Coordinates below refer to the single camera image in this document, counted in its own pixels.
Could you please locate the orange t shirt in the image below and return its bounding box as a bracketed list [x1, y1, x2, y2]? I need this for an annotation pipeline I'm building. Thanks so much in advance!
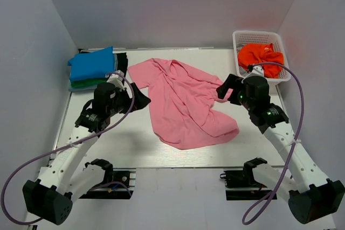
[238, 43, 284, 78]

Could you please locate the light blue folded t shirt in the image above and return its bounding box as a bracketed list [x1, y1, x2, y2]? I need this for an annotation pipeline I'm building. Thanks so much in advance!
[70, 53, 118, 91]

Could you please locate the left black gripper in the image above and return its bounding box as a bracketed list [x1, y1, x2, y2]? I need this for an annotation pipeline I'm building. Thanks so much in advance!
[107, 82, 151, 116]

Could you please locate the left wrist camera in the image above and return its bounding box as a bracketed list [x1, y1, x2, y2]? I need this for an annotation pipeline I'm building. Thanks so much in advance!
[106, 70, 125, 90]

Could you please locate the green folded t shirt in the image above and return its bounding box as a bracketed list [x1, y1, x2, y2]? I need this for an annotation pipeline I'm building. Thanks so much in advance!
[70, 78, 107, 88]

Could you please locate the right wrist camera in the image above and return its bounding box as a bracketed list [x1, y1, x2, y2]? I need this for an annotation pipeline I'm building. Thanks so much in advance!
[242, 64, 265, 82]

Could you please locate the grey t shirt in basket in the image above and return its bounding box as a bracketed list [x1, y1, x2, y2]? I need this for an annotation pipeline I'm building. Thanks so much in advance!
[236, 44, 248, 77]

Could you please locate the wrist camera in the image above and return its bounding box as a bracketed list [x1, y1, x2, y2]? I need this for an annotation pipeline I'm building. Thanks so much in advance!
[242, 64, 265, 82]
[106, 70, 125, 90]

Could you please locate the black folded t shirt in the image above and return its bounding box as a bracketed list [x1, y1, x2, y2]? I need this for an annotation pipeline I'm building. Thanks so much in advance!
[116, 52, 128, 74]

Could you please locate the white plastic basket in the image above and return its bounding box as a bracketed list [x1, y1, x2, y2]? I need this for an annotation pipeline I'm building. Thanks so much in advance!
[232, 30, 288, 78]

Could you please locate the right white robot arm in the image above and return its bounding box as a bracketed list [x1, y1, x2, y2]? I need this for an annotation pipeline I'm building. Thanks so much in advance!
[217, 74, 344, 224]

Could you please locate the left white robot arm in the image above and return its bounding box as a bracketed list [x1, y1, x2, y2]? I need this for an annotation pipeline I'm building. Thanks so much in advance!
[23, 82, 151, 225]

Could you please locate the pink t shirt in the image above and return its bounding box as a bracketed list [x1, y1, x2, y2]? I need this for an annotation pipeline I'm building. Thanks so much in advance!
[128, 58, 239, 150]

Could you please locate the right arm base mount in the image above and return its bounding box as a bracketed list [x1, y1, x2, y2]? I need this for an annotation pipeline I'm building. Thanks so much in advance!
[219, 170, 271, 201]

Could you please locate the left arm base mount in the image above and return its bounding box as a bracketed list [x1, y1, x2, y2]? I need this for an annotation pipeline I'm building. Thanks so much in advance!
[80, 169, 136, 200]

